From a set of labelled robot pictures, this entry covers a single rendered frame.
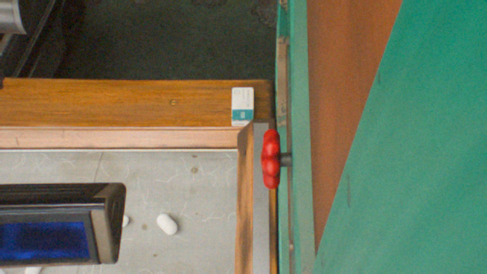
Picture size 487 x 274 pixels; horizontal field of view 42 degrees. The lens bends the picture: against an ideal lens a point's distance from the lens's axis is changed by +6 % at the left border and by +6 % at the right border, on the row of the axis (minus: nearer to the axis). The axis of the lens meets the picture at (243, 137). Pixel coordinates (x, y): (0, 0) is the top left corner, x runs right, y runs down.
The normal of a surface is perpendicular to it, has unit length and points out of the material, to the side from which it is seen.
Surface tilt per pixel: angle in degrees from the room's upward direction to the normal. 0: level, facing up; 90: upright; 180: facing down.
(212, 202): 0
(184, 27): 0
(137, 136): 45
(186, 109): 0
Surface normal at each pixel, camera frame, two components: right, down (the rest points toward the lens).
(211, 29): -0.04, -0.41
